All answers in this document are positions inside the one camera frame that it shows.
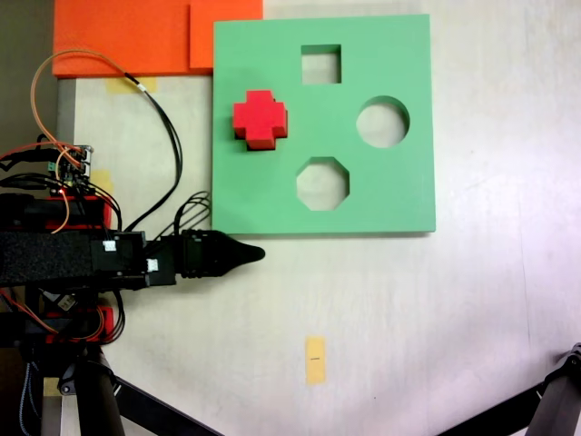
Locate curved black gripper finger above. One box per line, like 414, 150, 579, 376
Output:
226, 253, 267, 277

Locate straight black gripper finger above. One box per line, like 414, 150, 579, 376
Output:
226, 233, 267, 257

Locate red cross columnar block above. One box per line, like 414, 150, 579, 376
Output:
232, 89, 291, 153

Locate green shape hole board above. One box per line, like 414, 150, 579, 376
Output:
211, 13, 438, 238

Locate orange flat block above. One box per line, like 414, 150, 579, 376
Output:
52, 0, 264, 77

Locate red black table clamp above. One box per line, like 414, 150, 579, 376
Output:
0, 193, 113, 230
22, 304, 114, 346

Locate yellow tape with black mark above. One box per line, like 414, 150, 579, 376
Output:
304, 335, 328, 387

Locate black circuit board silver connector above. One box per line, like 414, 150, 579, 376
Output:
40, 290, 78, 313

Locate circuit board with green terminal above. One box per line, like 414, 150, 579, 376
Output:
44, 144, 95, 197

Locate black tripod leg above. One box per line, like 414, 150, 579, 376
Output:
72, 349, 127, 436
526, 342, 581, 436

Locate black gripper cable loops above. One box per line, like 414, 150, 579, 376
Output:
174, 190, 212, 233

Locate long black cable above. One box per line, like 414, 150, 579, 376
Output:
123, 71, 184, 233

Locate red wire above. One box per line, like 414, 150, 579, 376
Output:
0, 141, 85, 163

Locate long orange wire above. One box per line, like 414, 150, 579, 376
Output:
29, 48, 128, 235

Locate blue braided cable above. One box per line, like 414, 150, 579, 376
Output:
20, 361, 44, 436

